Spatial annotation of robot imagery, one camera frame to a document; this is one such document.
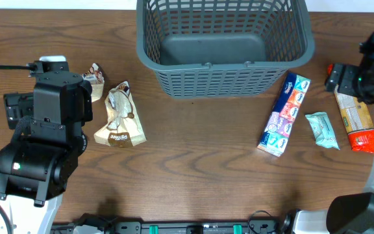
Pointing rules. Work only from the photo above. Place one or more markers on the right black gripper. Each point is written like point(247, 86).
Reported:
point(338, 78)

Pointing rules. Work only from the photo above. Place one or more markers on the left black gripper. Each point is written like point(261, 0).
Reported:
point(17, 106)

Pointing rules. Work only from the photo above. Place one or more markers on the multicolour tissue pack strip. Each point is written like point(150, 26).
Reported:
point(276, 134)

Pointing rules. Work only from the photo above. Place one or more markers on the grey plastic basket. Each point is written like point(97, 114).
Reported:
point(222, 48)

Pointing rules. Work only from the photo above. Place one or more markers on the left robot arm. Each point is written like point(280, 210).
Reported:
point(43, 152)

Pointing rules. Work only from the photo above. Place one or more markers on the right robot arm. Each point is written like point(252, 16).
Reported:
point(349, 213)

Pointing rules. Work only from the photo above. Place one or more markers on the orange cracker sleeve package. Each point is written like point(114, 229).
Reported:
point(357, 122)

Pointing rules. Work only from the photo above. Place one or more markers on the teal snack bar wrapper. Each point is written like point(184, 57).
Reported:
point(322, 129)

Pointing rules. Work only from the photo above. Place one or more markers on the long beige snack bag strip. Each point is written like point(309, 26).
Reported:
point(96, 78)

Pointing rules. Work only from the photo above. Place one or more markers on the beige brown snack bag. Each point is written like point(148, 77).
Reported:
point(123, 128)

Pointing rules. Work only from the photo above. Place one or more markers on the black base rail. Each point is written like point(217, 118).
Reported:
point(91, 223)

